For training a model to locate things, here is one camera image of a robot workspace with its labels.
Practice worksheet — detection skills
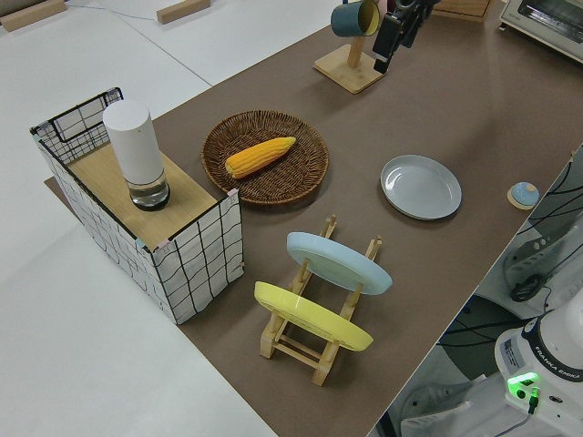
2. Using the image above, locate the long wooden block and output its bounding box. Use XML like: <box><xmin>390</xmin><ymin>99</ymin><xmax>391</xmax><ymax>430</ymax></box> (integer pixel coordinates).
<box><xmin>156</xmin><ymin>0</ymin><xmax>207</xmax><ymax>25</ymax></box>
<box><xmin>0</xmin><ymin>0</ymin><xmax>67</xmax><ymax>33</ymax></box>

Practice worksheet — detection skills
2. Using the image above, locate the blue dome on wooden base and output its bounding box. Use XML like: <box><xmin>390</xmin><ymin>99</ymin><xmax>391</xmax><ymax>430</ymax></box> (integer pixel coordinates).
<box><xmin>506</xmin><ymin>181</ymin><xmax>541</xmax><ymax>211</ymax></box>

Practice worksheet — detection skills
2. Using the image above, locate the wooden dish rack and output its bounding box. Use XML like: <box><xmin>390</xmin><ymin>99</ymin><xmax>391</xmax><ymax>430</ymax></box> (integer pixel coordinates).
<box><xmin>259</xmin><ymin>214</ymin><xmax>384</xmax><ymax>388</ymax></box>

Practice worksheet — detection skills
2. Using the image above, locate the yellow corn cob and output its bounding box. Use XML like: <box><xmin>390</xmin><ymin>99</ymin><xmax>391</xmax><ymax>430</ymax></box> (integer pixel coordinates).
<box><xmin>225</xmin><ymin>136</ymin><xmax>298</xmax><ymax>179</ymax></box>

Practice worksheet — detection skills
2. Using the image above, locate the white cylinder with glass base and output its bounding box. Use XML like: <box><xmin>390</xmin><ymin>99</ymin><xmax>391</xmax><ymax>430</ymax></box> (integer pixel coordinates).
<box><xmin>101</xmin><ymin>100</ymin><xmax>172</xmax><ymax>212</ymax></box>

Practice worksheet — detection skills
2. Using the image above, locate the light blue plate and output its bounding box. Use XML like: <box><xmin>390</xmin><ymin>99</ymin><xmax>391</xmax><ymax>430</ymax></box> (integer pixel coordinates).
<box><xmin>286</xmin><ymin>231</ymin><xmax>394</xmax><ymax>296</ymax></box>

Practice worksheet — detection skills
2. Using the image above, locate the coiled black cable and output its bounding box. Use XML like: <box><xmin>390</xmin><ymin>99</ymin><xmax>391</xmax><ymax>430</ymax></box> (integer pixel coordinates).
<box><xmin>508</xmin><ymin>271</ymin><xmax>555</xmax><ymax>303</ymax></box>

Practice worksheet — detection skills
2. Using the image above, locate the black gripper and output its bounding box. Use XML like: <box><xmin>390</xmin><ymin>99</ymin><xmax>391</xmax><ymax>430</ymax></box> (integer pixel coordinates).
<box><xmin>372</xmin><ymin>0</ymin><xmax>439</xmax><ymax>74</ymax></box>

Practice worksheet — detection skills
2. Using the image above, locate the wooden mug tree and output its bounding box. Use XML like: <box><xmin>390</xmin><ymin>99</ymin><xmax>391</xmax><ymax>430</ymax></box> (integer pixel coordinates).
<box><xmin>312</xmin><ymin>33</ymin><xmax>389</xmax><ymax>96</ymax></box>

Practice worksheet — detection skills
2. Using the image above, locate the yellow plate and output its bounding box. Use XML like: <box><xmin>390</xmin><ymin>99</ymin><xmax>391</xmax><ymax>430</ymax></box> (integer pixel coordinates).
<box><xmin>253</xmin><ymin>280</ymin><xmax>375</xmax><ymax>352</ymax></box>

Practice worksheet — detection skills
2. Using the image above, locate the dark blue mug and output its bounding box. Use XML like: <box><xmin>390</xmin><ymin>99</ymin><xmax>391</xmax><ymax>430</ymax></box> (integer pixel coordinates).
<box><xmin>330</xmin><ymin>0</ymin><xmax>383</xmax><ymax>38</ymax></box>

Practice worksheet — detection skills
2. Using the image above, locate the wooden box with black handle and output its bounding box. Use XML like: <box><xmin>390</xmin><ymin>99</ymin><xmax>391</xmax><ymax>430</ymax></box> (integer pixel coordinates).
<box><xmin>429</xmin><ymin>0</ymin><xmax>494</xmax><ymax>22</ymax></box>

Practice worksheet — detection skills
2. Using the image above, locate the cream toaster oven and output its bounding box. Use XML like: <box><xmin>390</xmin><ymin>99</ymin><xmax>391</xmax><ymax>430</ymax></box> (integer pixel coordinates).
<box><xmin>496</xmin><ymin>0</ymin><xmax>583</xmax><ymax>66</ymax></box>

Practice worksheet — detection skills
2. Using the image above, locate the brown table mat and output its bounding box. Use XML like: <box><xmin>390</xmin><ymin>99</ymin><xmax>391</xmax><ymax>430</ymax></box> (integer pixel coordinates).
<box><xmin>43</xmin><ymin>0</ymin><xmax>583</xmax><ymax>437</ymax></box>

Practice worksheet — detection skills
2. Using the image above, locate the brown wicker basket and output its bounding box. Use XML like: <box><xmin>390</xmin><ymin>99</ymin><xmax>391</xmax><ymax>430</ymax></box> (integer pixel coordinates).
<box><xmin>201</xmin><ymin>109</ymin><xmax>331</xmax><ymax>206</ymax></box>

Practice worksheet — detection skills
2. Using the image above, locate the wire grid shelf box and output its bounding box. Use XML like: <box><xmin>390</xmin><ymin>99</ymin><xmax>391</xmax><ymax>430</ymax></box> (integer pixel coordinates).
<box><xmin>29</xmin><ymin>86</ymin><xmax>246</xmax><ymax>326</ymax></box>

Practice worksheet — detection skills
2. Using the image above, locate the gray round plate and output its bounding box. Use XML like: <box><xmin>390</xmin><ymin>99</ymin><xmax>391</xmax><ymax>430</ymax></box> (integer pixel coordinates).
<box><xmin>380</xmin><ymin>154</ymin><xmax>463</xmax><ymax>222</ymax></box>

